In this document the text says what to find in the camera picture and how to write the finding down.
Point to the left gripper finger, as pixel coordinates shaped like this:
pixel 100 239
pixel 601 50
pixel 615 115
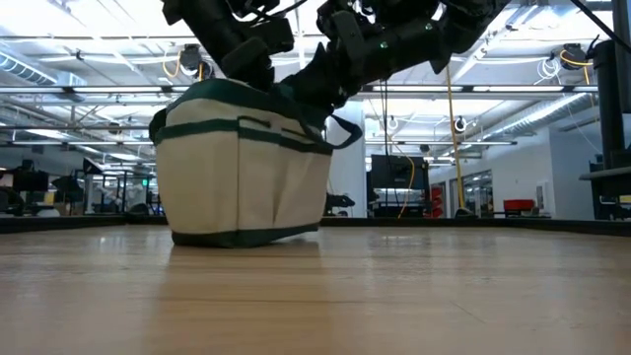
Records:
pixel 249 61

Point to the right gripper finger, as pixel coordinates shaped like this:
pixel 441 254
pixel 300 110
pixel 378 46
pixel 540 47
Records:
pixel 350 44
pixel 320 79

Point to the cream canvas green-trimmed garden bag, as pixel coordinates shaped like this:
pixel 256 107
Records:
pixel 236 187

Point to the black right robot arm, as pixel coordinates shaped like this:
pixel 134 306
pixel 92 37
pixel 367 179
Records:
pixel 473 20

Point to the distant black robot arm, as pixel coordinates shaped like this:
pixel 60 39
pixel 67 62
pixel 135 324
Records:
pixel 339 201

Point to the red cabinet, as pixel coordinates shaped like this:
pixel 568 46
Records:
pixel 437 202

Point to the dark robot workstation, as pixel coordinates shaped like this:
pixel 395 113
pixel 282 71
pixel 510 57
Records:
pixel 69 190
pixel 24 182

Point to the black aluminium table frame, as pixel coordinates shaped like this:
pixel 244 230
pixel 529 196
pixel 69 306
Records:
pixel 74 223

